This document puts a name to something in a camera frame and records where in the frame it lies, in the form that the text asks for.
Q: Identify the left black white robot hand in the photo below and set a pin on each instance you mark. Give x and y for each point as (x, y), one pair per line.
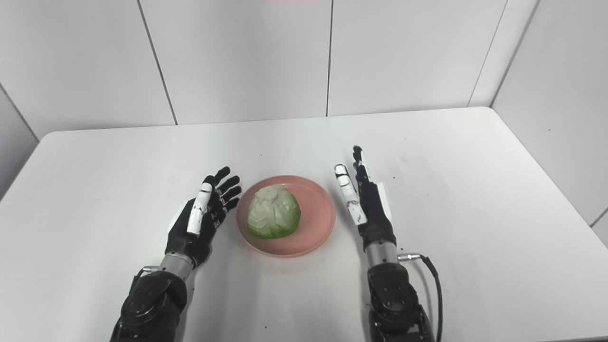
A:
(202, 218)

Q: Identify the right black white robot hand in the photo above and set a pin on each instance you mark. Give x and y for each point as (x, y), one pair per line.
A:
(368, 209)

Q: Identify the pink round plate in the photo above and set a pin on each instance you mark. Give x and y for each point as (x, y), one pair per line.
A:
(316, 216)

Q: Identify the green white toy cabbage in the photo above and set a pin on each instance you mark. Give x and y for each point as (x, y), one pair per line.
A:
(273, 211)

